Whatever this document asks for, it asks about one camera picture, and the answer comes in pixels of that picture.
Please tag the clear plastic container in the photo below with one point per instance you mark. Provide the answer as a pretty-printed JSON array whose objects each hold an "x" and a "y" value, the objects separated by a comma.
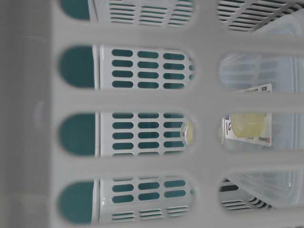
[{"x": 278, "y": 185}]

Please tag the cellophane tape in package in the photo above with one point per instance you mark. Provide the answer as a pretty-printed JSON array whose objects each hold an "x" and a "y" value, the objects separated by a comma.
[{"x": 244, "y": 127}]

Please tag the white plastic shopping basket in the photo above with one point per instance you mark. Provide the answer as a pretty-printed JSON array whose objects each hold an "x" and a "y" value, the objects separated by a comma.
[{"x": 93, "y": 95}]

